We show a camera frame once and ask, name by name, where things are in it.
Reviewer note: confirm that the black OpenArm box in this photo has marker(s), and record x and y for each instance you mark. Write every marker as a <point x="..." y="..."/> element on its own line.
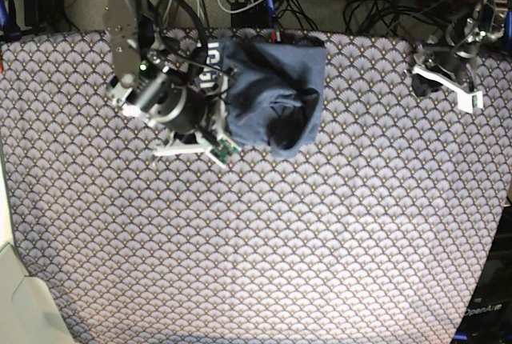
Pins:
<point x="487" y="318"/>

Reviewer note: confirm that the red table clamp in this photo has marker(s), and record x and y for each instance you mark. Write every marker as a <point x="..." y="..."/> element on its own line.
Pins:
<point x="276" y="36"/>

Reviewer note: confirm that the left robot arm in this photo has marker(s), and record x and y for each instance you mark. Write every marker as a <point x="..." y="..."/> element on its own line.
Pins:
<point x="480" y="21"/>

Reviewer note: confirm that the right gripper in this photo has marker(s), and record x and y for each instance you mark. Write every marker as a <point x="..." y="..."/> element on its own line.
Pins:
<point x="197" y="121"/>

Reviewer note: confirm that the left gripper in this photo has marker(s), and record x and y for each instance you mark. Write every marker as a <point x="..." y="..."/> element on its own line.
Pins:
<point x="441" y="66"/>

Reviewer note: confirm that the blue T-shirt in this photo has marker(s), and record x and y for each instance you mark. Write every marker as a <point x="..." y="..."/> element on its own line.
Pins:
<point x="275" y="97"/>

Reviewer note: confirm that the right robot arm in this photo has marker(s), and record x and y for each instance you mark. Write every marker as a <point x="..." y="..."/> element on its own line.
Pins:
<point x="158" y="85"/>

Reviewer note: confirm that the fan-patterned tablecloth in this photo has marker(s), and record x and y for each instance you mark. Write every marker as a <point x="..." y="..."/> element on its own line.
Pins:
<point x="377" y="232"/>

